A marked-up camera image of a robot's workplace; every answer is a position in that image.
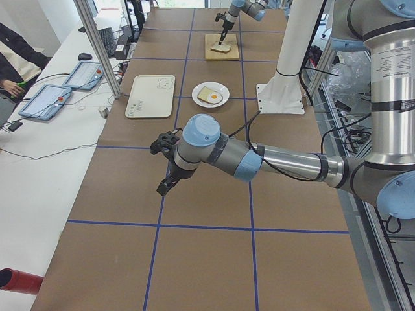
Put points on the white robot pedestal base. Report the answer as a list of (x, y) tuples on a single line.
[(282, 94)]

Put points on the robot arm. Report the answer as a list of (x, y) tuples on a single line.
[(385, 177), (255, 9)]

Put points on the white round plate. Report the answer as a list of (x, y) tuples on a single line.
[(219, 88)]

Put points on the wooden cutting board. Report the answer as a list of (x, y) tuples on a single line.
[(230, 39)]

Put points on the aluminium frame post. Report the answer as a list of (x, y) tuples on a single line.
[(94, 38)]

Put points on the red cylinder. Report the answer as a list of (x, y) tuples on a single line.
[(20, 282)]

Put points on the black keyboard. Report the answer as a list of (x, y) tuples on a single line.
[(108, 40)]

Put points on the blue teach pendant far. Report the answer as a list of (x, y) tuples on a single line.
[(85, 76)]

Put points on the bread slice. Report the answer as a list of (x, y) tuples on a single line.
[(220, 47), (204, 92)]

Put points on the cream bear serving tray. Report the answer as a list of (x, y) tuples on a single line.
[(151, 96)]

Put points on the bread slice under egg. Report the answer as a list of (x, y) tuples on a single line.
[(204, 92)]

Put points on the fried egg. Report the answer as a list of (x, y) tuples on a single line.
[(214, 98)]

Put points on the black computer mouse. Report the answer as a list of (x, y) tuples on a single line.
[(84, 56)]

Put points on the person's hand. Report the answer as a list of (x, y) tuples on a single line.
[(13, 88)]

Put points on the person's dark sleeve forearm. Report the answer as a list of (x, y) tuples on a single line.
[(19, 61)]

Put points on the blue teach pendant near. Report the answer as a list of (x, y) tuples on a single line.
[(46, 103)]

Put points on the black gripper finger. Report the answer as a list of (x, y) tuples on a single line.
[(166, 185)]

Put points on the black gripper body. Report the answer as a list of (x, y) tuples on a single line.
[(179, 173), (226, 25)]

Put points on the small metal cylinder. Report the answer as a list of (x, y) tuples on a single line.
[(103, 111)]

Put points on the blue teach pendant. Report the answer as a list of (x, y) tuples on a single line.
[(46, 103), (85, 76)]

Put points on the small black device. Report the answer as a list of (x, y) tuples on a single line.
[(14, 126)]

